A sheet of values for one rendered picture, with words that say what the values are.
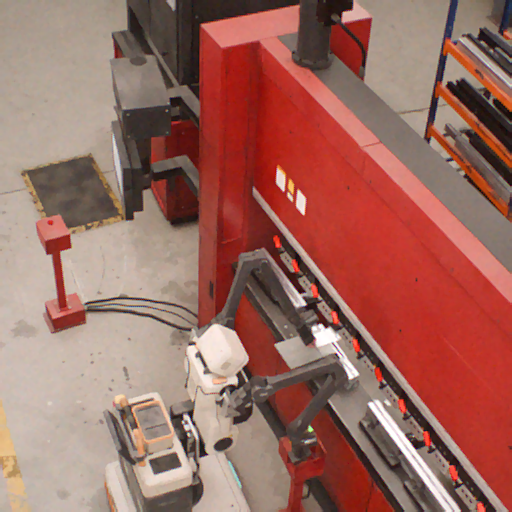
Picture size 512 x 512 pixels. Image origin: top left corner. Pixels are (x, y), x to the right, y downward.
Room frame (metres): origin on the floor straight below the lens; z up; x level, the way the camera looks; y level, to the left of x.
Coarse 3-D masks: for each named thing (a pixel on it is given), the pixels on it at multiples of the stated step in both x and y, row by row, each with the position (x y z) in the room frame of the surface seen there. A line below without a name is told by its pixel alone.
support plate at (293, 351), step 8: (280, 344) 3.26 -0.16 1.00; (288, 344) 3.26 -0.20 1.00; (296, 344) 3.26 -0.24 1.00; (328, 344) 3.28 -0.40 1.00; (280, 352) 3.20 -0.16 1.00; (288, 352) 3.21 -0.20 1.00; (296, 352) 3.21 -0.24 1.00; (304, 352) 3.21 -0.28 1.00; (312, 352) 3.22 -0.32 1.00; (320, 352) 3.22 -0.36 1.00; (328, 352) 3.22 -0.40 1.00; (288, 360) 3.15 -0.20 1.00; (296, 360) 3.16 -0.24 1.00; (304, 360) 3.16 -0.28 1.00; (312, 360) 3.16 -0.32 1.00
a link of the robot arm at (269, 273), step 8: (264, 264) 3.22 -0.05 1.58; (264, 272) 3.21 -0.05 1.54; (272, 272) 3.25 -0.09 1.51; (272, 280) 3.24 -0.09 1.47; (272, 288) 3.23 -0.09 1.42; (280, 288) 3.24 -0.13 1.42; (280, 296) 3.23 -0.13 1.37; (288, 296) 3.24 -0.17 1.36; (280, 304) 3.22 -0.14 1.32; (288, 304) 3.23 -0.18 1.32; (288, 312) 3.21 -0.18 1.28; (296, 312) 3.22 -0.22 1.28
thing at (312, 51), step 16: (304, 0) 3.84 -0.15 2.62; (320, 0) 3.78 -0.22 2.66; (336, 0) 3.76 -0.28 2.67; (352, 0) 3.83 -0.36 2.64; (304, 16) 3.83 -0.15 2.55; (320, 16) 3.77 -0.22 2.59; (336, 16) 3.74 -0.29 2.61; (304, 32) 3.83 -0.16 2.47; (320, 32) 3.81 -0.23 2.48; (304, 48) 3.82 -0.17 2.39; (320, 48) 3.82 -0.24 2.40; (304, 64) 3.80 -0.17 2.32; (320, 64) 3.80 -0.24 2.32
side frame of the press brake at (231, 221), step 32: (224, 32) 4.09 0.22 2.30; (256, 32) 4.10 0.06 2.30; (288, 32) 4.12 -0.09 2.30; (352, 32) 4.29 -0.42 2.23; (224, 64) 3.94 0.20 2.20; (256, 64) 4.03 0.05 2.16; (352, 64) 4.31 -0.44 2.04; (224, 96) 3.95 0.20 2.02; (256, 96) 4.03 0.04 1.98; (224, 128) 3.95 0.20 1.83; (224, 160) 3.95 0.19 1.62; (224, 192) 3.96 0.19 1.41; (224, 224) 3.96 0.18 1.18; (256, 224) 4.06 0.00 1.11; (224, 256) 3.96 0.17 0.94; (224, 288) 3.96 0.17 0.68; (320, 320) 4.31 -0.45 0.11
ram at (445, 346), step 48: (288, 144) 3.74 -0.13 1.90; (336, 192) 3.35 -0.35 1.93; (336, 240) 3.30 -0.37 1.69; (384, 240) 3.00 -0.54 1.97; (336, 288) 3.26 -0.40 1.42; (384, 288) 2.95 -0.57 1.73; (432, 288) 2.70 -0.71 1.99; (384, 336) 2.90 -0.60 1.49; (432, 336) 2.64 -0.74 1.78; (480, 336) 2.42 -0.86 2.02; (432, 384) 2.58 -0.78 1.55; (480, 384) 2.36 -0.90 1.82; (480, 432) 2.29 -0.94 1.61
